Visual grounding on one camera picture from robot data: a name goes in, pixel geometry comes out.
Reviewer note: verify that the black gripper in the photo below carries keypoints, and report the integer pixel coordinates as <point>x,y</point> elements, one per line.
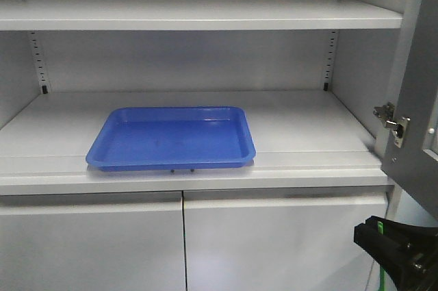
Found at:
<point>394,251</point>

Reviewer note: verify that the green plastic spoon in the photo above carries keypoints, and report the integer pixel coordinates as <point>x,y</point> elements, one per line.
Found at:
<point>381,286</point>

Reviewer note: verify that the grey cabinet door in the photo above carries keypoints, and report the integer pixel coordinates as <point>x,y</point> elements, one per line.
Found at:
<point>413,166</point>

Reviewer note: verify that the grey metal cabinet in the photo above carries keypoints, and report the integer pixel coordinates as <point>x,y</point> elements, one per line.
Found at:
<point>307,73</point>

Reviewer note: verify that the metal door hinge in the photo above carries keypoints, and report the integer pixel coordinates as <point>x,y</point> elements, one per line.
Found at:
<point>398,127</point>

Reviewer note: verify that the blue plastic tray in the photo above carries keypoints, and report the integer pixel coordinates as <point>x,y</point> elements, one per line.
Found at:
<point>173,138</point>

